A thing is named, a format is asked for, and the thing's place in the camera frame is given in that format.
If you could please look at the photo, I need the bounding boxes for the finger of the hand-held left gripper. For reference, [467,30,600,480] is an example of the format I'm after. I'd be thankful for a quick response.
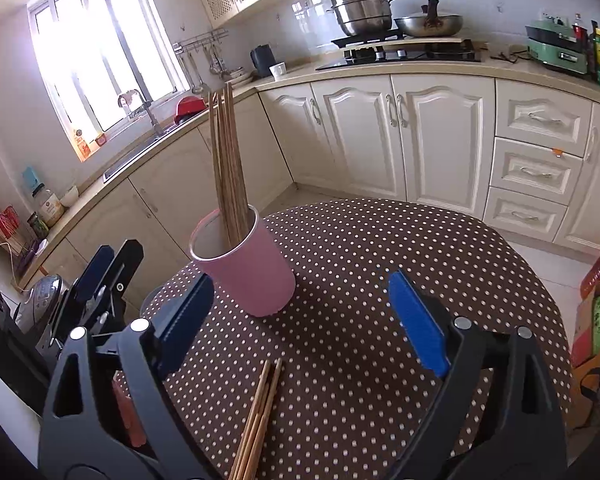
[82,239,145,336]
[50,245,115,346]

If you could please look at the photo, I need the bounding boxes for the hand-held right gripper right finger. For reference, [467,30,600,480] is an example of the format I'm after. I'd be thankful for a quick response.
[387,268,568,480]

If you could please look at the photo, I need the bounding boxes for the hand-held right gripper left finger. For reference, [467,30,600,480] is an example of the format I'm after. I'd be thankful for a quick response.
[37,272,216,480]

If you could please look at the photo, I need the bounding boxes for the pink cup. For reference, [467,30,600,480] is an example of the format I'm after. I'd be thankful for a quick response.
[188,205,297,318]

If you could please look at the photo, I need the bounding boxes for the wooden chopstick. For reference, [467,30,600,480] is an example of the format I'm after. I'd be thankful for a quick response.
[241,372,279,480]
[250,358,284,480]
[234,372,276,480]
[228,359,272,480]

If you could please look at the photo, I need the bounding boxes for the bundle of wooden chopsticks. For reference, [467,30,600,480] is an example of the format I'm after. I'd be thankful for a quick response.
[207,81,253,252]

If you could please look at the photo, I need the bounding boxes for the silver rice cooker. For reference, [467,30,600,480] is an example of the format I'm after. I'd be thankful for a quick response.
[14,274,77,348]

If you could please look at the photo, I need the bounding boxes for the small dark glass jar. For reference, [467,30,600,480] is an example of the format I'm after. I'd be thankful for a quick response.
[26,212,49,240]

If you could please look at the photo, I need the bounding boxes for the glass jar beige label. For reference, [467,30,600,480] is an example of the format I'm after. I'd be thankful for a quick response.
[31,184,66,229]

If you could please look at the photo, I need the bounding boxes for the red packet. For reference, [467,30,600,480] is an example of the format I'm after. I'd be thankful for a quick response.
[0,205,21,239]

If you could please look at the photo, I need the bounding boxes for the steel sink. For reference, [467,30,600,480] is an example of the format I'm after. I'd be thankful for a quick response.
[102,120,181,183]

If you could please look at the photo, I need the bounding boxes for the black countertop appliance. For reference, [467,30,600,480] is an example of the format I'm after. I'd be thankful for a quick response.
[0,267,51,413]

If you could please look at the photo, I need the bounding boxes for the metal faucet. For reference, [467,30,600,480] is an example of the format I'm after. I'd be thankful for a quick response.
[117,89,163,137]

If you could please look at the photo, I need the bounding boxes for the red bowl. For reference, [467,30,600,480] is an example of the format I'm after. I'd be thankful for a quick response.
[174,96,207,125]

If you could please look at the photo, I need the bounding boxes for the cream lower cabinets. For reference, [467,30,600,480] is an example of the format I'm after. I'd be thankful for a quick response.
[17,74,600,311]

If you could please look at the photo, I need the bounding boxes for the hanging metal ladle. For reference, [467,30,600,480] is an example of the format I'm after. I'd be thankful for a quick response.
[180,52,205,95]

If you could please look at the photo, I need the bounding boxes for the kitchen window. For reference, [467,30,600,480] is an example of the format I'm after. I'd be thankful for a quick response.
[27,0,191,161]

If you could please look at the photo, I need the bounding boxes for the stack of white dishes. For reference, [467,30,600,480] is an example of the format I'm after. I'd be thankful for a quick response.
[224,67,253,88]

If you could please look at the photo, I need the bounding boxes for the hanging metal spoon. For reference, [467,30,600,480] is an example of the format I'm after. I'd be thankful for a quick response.
[207,45,226,78]

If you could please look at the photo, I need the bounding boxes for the black electric kettle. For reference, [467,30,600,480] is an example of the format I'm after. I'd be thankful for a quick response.
[250,44,277,79]

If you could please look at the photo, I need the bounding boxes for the black gas stove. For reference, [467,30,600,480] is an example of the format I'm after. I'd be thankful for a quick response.
[315,30,482,72]

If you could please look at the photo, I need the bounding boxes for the steel wok with lid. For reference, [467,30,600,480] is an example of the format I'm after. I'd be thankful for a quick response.
[394,0,465,37]

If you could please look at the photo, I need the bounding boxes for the green countertop appliance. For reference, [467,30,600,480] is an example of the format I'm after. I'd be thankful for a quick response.
[525,19,593,77]

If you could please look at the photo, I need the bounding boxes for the steel steamer pot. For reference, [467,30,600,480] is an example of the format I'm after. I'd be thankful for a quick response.
[328,0,398,37]

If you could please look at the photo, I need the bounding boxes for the dark sauce bottle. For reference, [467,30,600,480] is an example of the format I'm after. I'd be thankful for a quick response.
[586,20,600,78]

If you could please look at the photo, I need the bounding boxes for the wall utensil rail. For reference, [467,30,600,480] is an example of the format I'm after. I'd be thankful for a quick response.
[172,29,229,55]

